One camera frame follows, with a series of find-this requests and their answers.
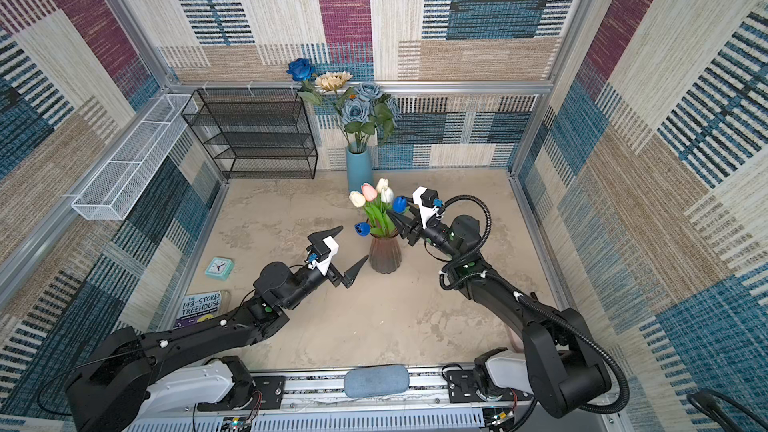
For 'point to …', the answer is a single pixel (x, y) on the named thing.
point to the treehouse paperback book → (198, 306)
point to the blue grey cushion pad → (381, 380)
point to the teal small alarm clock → (219, 268)
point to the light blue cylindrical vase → (359, 167)
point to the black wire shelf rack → (254, 133)
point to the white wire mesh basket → (111, 192)
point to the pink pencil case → (516, 341)
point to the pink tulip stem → (370, 193)
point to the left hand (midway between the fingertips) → (353, 237)
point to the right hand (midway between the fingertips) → (394, 206)
